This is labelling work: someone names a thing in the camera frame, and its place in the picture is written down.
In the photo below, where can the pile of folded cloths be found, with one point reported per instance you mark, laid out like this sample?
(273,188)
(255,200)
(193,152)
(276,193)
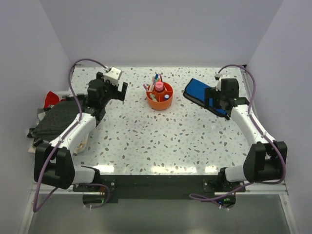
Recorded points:
(66,125)

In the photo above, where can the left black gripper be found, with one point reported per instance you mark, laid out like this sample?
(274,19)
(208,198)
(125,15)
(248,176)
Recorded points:
(118,95)

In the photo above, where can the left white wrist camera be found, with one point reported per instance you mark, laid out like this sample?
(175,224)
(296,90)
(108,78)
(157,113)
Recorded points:
(113,76)

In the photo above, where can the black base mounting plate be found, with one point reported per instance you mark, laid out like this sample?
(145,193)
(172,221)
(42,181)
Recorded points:
(152,187)

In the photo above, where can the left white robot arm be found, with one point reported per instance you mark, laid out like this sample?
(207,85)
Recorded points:
(60,171)

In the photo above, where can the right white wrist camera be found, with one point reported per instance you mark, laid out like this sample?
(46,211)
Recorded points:
(219,77)

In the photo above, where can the aluminium frame rail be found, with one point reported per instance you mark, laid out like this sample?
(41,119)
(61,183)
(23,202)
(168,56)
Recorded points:
(272,189)

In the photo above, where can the orange round organizer container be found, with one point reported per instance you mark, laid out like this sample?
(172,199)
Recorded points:
(161,104)

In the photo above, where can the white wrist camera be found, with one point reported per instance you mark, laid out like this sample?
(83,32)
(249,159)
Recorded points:
(113,76)
(219,77)

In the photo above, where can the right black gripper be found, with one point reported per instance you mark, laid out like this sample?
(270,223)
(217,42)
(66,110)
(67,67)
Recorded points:
(211,93)

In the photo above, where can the blue black pencil pouch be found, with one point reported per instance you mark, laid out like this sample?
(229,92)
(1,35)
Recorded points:
(195,92)

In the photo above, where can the green correction tape pen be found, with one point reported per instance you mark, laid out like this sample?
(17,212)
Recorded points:
(153,98)

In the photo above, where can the pink capped glitter tube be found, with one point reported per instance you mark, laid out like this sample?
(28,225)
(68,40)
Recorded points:
(159,87)

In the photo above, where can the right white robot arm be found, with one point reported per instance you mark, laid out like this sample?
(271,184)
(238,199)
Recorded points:
(266,159)

